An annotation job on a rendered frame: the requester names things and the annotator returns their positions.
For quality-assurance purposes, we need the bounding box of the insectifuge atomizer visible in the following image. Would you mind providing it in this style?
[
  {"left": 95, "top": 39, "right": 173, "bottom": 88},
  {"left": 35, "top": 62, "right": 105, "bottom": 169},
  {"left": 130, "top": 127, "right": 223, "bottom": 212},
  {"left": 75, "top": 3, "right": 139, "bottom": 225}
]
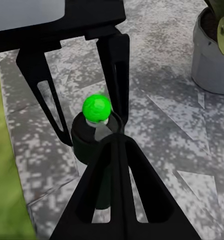
[{"left": 71, "top": 94, "right": 125, "bottom": 210}]

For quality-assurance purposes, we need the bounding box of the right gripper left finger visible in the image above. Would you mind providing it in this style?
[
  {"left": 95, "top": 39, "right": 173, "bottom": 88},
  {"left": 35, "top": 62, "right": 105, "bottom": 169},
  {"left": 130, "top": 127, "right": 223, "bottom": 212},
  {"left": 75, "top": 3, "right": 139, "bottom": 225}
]
[{"left": 49, "top": 133, "right": 125, "bottom": 240}]

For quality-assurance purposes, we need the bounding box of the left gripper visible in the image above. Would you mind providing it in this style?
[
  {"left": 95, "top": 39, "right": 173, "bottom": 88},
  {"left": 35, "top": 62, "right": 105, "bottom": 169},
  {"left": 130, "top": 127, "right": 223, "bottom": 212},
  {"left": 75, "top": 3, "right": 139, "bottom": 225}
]
[{"left": 0, "top": 0, "right": 130, "bottom": 147}]

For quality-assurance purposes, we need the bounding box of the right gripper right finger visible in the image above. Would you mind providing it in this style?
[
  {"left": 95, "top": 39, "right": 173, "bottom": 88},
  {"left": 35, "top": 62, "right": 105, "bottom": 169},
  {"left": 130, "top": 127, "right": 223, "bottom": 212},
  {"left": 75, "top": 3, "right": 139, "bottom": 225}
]
[{"left": 117, "top": 133, "right": 202, "bottom": 240}]

